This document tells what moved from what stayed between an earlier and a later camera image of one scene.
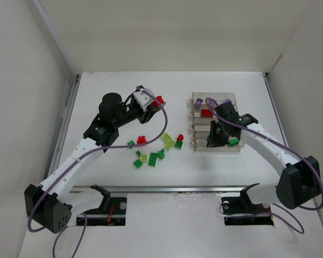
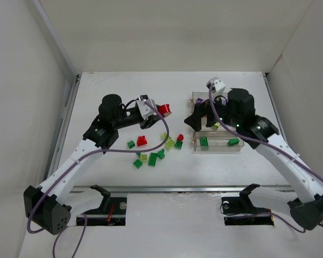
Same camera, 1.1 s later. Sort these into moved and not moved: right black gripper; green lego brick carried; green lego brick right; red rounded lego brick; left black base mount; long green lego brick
Moved: right black gripper; red rounded lego brick
Not moved: left black base mount; long green lego brick; green lego brick right; green lego brick carried
